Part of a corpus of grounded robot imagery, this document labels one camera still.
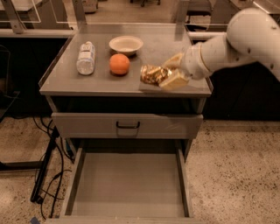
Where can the dark cabinet right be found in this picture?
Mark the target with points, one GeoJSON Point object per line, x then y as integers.
{"type": "Point", "coordinates": [248, 92]}

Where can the closed grey upper drawer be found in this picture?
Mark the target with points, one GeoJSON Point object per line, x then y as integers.
{"type": "Point", "coordinates": [103, 125]}

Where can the black drawer handle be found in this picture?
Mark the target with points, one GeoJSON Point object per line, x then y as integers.
{"type": "Point", "coordinates": [120, 126]}

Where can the white horizontal rail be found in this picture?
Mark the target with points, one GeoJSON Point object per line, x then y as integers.
{"type": "Point", "coordinates": [64, 34]}

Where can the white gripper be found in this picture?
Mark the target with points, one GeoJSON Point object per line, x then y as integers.
{"type": "Point", "coordinates": [193, 64]}

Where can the black desk leg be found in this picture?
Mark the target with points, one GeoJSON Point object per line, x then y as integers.
{"type": "Point", "coordinates": [41, 166]}

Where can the clear plastic water bottle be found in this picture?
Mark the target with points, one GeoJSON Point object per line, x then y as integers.
{"type": "Point", "coordinates": [86, 59]}

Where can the white paper bowl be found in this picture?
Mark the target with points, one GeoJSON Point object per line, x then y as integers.
{"type": "Point", "coordinates": [127, 45]}

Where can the orange fruit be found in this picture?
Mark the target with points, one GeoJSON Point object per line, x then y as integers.
{"type": "Point", "coordinates": [119, 64]}

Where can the grey metal drawer cabinet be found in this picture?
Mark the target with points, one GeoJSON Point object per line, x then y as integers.
{"type": "Point", "coordinates": [68, 91]}

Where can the crushed orange gold can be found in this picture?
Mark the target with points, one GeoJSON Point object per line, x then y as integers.
{"type": "Point", "coordinates": [154, 75]}

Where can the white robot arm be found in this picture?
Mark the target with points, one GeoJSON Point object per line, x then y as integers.
{"type": "Point", "coordinates": [252, 36]}

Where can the open grey lower drawer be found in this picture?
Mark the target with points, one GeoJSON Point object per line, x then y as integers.
{"type": "Point", "coordinates": [128, 182]}

